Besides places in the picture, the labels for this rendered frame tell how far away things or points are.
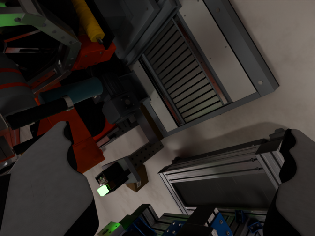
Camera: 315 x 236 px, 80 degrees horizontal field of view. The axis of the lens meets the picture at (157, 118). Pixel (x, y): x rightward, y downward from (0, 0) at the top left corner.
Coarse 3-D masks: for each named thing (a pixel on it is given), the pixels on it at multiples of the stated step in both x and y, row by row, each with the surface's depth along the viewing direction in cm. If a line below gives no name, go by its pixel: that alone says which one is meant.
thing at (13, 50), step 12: (0, 36) 60; (12, 36) 63; (24, 36) 65; (36, 36) 81; (48, 36) 77; (0, 48) 66; (12, 48) 67; (24, 48) 70; (36, 48) 74; (48, 48) 78; (24, 60) 84; (36, 60) 83; (48, 60) 82; (24, 72) 83
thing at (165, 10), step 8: (160, 0) 87; (168, 0) 84; (176, 0) 88; (160, 8) 91; (168, 8) 88; (176, 8) 88; (160, 16) 93; (168, 16) 91; (152, 24) 98; (160, 24) 94; (144, 32) 103; (152, 32) 98; (144, 40) 106; (152, 40) 107; (136, 48) 112; (144, 48) 112; (128, 56) 120; (136, 56) 117; (128, 64) 122
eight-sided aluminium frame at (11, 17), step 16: (0, 0) 43; (16, 0) 44; (32, 0) 47; (0, 16) 42; (16, 16) 44; (32, 16) 46; (48, 16) 51; (48, 32) 54; (64, 32) 58; (64, 48) 73; (80, 48) 70; (64, 64) 76; (32, 80) 83; (48, 80) 83
